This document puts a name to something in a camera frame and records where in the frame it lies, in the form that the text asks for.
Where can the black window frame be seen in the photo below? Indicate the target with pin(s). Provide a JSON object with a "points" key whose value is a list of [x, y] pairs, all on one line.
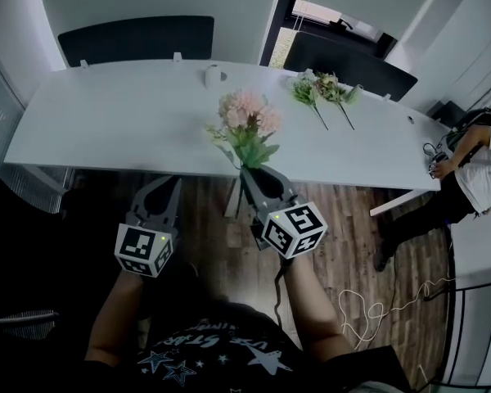
{"points": [[284, 14]]}

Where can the person's left forearm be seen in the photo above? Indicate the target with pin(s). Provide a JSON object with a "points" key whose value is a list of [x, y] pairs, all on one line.
{"points": [[114, 317]]}

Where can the white and green flower bunch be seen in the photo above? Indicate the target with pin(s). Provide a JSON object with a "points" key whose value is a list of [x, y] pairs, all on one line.
{"points": [[304, 90]]}

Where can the white side desk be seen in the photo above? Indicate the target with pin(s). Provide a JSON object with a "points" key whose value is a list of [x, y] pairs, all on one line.
{"points": [[483, 252]]}

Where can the black star print shirt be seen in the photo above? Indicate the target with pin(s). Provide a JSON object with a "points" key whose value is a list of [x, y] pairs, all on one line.
{"points": [[213, 350]]}

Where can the person's right forearm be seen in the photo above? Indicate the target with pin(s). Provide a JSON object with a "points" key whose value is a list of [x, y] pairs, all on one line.
{"points": [[315, 313]]}

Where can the small black box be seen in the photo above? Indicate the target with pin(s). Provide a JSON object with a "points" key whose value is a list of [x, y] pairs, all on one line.
{"points": [[448, 113]]}

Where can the black mesh office chair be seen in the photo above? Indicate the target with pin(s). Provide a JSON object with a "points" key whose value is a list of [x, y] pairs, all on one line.
{"points": [[37, 260]]}

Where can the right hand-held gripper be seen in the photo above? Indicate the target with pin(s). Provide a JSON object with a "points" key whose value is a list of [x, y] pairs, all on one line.
{"points": [[294, 231]]}

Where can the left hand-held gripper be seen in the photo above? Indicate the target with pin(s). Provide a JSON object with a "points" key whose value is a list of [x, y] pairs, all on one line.
{"points": [[141, 248]]}

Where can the pink flowers bouquet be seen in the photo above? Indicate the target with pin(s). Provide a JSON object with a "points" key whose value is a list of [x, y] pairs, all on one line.
{"points": [[249, 117]]}

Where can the white table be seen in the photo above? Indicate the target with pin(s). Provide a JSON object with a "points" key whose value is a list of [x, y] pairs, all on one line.
{"points": [[106, 117]]}

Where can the white vase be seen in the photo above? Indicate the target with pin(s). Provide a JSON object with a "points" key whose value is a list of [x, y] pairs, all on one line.
{"points": [[213, 76]]}

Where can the faded brown flower bunch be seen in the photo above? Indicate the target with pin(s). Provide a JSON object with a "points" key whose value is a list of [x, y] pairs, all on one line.
{"points": [[329, 88]]}

